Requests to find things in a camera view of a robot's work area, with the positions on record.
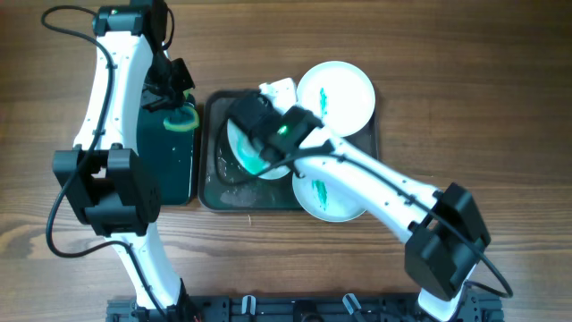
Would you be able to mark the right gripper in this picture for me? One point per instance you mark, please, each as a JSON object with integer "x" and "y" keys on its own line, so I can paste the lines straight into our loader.
{"x": 244, "y": 113}

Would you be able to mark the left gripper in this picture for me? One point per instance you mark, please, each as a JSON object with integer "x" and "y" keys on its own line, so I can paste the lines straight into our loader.
{"x": 166, "y": 96}

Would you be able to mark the white plate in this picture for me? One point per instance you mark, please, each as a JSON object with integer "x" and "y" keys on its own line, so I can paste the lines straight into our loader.
{"x": 247, "y": 156}
{"x": 340, "y": 94}

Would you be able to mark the green and yellow sponge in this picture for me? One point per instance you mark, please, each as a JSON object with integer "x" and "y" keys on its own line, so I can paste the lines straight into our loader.
{"x": 183, "y": 119}

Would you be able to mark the pale blue plate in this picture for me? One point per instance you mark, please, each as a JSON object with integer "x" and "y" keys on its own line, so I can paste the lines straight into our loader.
{"x": 323, "y": 202}

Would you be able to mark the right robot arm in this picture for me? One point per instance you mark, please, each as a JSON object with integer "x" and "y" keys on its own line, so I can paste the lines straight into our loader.
{"x": 443, "y": 231}

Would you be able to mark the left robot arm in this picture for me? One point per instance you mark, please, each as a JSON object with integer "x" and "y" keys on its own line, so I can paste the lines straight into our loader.
{"x": 103, "y": 177}

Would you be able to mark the large dark serving tray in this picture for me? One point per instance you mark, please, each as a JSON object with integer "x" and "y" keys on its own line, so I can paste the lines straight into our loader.
{"x": 263, "y": 195}

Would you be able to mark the small black water tub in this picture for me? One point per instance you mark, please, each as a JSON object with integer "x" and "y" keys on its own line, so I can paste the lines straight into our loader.
{"x": 169, "y": 155}

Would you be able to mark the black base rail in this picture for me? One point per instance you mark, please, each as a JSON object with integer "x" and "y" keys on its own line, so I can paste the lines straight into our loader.
{"x": 474, "y": 306}

